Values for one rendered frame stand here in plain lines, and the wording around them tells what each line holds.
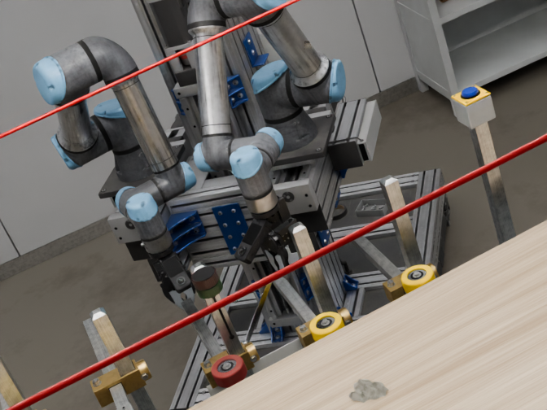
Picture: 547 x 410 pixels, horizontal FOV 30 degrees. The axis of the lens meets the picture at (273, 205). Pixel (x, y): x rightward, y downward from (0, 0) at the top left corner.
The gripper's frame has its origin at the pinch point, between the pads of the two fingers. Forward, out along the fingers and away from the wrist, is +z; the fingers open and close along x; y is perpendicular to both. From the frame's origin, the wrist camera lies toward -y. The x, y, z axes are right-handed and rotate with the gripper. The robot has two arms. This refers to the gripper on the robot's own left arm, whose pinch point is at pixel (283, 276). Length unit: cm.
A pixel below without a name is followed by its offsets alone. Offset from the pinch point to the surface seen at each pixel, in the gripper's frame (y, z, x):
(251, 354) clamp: -18.8, 9.0, -4.2
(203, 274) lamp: -22.5, -19.0, -5.8
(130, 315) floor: 21, 95, 175
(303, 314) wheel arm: 0.6, 12.5, -1.0
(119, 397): -51, -1, 2
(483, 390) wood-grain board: -4, 5, -66
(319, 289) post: 1.7, 1.6, -11.1
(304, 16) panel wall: 177, 33, 197
